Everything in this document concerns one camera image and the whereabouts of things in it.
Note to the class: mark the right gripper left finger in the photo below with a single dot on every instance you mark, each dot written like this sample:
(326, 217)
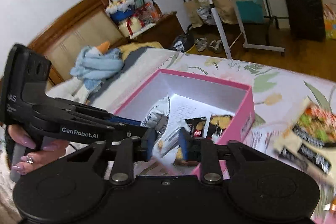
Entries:
(123, 156)

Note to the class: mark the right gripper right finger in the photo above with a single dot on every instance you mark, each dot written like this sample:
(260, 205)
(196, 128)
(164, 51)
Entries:
(208, 156)

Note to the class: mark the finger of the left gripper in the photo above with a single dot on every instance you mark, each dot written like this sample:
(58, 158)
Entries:
(96, 112)
(86, 133)

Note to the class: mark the white snack packet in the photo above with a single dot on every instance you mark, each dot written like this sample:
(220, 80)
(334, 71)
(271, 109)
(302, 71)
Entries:
(164, 118)

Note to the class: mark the instant noodle bag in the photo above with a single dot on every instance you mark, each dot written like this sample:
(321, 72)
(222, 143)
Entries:
(310, 138)

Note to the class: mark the left hand pink nails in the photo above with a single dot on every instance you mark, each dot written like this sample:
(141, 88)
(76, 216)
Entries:
(34, 159)

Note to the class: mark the black yellow snack packet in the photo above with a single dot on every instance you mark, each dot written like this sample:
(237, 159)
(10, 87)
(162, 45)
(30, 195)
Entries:
(217, 126)

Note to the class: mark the black cookie packet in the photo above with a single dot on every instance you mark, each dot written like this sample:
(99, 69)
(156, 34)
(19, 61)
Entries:
(197, 126)

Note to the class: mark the light blue blanket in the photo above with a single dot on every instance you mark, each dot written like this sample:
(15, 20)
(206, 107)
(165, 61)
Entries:
(94, 67)

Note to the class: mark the goose plush toy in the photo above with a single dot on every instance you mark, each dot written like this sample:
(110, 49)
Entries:
(74, 89)

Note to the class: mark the pink storage box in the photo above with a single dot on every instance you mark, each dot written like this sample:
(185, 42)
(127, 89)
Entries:
(194, 96)

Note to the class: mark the wooden headboard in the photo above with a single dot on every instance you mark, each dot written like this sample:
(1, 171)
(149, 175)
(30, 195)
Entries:
(85, 24)

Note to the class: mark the white bag red ribbon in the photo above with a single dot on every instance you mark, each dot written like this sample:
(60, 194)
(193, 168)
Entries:
(130, 26)

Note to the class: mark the blue bowl with clutter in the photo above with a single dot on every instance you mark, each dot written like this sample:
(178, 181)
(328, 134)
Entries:
(120, 9)

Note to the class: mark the wooden nightstand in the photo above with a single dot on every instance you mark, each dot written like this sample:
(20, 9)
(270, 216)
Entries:
(165, 31)

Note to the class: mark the grey sneaker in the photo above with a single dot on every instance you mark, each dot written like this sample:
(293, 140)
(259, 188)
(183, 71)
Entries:
(201, 44)
(216, 46)

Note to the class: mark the black bag on floor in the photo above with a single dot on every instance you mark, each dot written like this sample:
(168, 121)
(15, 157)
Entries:
(183, 43)

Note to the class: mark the brown paper bag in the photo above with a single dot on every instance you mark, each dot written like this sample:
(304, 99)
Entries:
(192, 11)

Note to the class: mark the teal shopping bag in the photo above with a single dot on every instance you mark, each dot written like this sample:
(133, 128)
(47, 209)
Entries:
(251, 11)

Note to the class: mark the black suitcase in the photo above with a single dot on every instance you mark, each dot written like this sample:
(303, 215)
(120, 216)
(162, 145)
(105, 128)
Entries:
(306, 19)

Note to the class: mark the colourful gift bag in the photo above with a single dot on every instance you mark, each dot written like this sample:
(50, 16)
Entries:
(330, 22)

